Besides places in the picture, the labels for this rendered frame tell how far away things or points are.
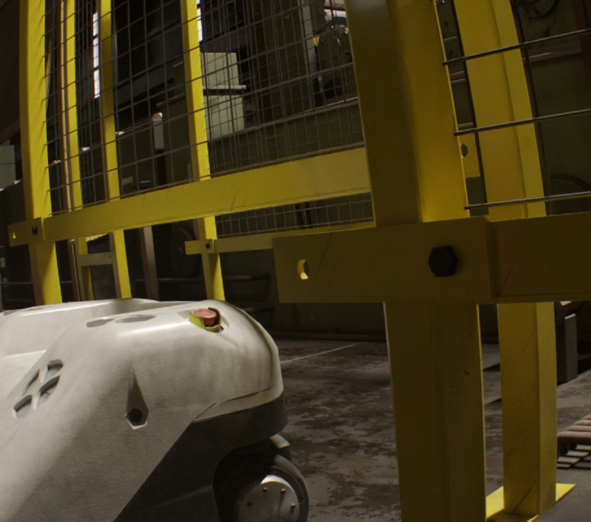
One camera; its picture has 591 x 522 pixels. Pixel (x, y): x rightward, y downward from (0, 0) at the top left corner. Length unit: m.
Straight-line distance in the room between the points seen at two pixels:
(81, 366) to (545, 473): 0.53
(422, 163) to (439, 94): 0.05
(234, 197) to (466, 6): 0.44
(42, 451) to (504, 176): 0.56
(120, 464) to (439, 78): 0.54
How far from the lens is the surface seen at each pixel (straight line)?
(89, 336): 0.89
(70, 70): 3.80
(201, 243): 3.06
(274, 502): 1.02
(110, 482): 0.87
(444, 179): 0.54
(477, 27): 0.84
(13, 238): 1.80
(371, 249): 0.55
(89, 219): 1.45
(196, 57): 3.14
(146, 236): 3.91
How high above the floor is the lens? 0.45
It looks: 1 degrees down
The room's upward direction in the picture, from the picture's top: 7 degrees counter-clockwise
